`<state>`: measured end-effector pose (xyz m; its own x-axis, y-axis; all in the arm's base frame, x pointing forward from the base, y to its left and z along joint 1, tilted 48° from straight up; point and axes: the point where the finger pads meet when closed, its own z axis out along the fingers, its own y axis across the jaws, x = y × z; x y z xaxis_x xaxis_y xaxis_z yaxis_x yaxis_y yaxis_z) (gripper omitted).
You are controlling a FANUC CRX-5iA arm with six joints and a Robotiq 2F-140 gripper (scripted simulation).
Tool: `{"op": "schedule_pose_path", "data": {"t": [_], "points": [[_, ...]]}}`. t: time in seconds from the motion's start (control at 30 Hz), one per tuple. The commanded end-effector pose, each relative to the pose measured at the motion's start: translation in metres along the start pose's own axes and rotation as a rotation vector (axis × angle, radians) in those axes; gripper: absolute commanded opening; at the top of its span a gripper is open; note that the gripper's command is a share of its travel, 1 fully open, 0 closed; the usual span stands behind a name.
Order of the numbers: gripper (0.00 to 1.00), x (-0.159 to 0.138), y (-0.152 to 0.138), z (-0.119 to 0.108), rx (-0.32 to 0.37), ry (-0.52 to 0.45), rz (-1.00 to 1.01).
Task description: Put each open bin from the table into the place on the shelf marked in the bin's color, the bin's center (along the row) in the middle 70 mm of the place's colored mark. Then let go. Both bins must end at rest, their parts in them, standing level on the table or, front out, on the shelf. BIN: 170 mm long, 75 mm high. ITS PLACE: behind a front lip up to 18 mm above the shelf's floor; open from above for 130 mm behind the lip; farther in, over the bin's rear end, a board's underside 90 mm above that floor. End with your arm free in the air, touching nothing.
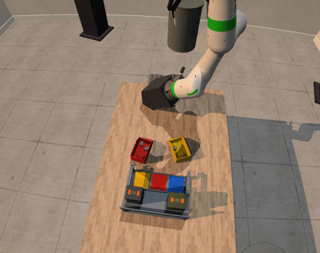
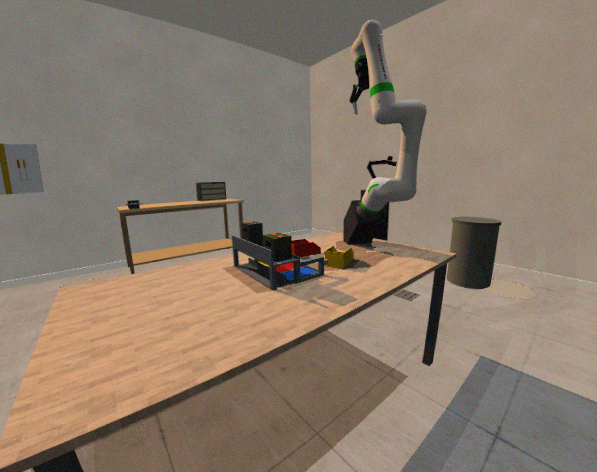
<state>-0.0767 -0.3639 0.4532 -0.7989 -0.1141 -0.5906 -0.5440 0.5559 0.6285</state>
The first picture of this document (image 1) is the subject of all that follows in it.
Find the yellow bin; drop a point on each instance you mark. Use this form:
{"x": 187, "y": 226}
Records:
{"x": 182, "y": 148}

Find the red bin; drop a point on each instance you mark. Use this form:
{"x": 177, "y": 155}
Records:
{"x": 138, "y": 153}

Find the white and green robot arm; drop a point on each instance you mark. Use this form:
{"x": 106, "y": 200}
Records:
{"x": 223, "y": 18}

